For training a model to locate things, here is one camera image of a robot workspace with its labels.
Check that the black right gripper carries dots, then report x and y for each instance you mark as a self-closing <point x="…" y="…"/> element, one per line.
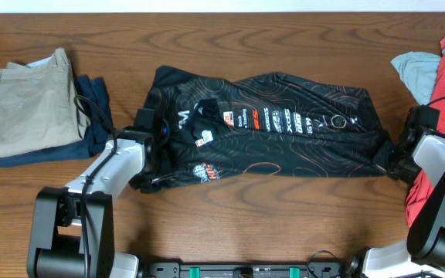
<point x="409" y="177"/>

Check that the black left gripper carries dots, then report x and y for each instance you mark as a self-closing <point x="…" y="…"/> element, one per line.
<point x="141" y="180"/>

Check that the black printed cycling jersey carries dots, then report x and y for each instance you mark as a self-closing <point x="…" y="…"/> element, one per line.
<point x="271" y="124"/>

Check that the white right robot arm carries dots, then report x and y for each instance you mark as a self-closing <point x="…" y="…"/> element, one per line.
<point x="422" y="253"/>

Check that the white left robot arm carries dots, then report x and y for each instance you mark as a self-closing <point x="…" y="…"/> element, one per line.
<point x="73" y="227"/>

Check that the folded navy blue garment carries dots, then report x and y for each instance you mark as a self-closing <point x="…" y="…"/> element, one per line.
<point x="95" y="137"/>

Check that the light grey-blue garment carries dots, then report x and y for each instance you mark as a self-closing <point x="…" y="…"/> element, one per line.
<point x="418" y="71"/>

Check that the folded beige trousers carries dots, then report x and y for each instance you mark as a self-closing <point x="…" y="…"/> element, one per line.
<point x="36" y="107"/>

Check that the light blue folded garment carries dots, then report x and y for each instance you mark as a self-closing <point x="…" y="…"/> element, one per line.
<point x="39" y="62"/>

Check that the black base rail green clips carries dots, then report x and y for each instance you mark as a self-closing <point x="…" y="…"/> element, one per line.
<point x="245" y="270"/>

